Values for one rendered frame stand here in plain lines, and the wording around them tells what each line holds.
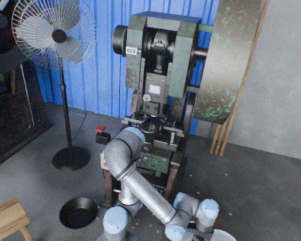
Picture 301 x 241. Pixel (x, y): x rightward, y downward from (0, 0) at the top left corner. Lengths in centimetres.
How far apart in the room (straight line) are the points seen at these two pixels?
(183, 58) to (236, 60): 39
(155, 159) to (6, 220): 102
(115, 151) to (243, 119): 225
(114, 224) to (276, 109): 231
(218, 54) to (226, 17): 16
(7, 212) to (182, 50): 150
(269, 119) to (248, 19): 200
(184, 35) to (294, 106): 192
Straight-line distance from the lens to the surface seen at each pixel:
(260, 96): 286
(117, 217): 120
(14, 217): 176
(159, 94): 153
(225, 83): 112
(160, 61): 149
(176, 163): 157
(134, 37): 143
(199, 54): 147
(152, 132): 158
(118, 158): 91
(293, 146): 327
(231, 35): 111
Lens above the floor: 166
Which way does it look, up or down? 32 degrees down
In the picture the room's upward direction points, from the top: 6 degrees clockwise
